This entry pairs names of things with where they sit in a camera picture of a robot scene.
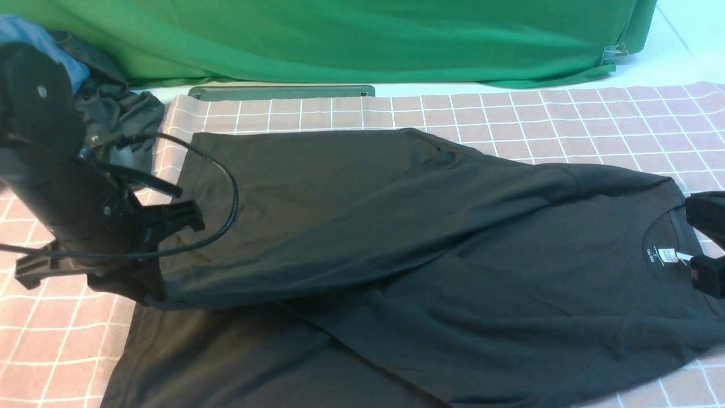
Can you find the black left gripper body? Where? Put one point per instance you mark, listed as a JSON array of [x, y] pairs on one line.
[[113, 238]]

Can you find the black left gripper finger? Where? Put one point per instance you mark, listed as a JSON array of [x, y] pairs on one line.
[[140, 281]]

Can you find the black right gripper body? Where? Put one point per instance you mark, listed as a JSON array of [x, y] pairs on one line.
[[705, 213]]

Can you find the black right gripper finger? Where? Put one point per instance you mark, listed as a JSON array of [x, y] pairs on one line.
[[708, 275]]

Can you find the dark gray long-sleeved shirt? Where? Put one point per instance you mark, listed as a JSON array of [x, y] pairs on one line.
[[399, 269]]

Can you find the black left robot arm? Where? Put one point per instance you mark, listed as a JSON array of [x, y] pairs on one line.
[[45, 159]]

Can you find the dark gray crumpled garment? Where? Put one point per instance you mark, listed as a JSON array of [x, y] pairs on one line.
[[105, 101]]

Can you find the green plastic tray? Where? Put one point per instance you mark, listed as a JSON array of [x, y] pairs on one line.
[[250, 93]]

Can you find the metal binder clip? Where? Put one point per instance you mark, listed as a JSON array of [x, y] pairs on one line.
[[614, 54]]

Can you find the blue garment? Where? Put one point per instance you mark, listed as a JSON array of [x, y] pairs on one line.
[[16, 29]]

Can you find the green backdrop cloth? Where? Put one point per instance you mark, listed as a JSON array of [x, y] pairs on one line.
[[506, 44]]

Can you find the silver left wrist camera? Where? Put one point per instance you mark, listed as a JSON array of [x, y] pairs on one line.
[[117, 149]]

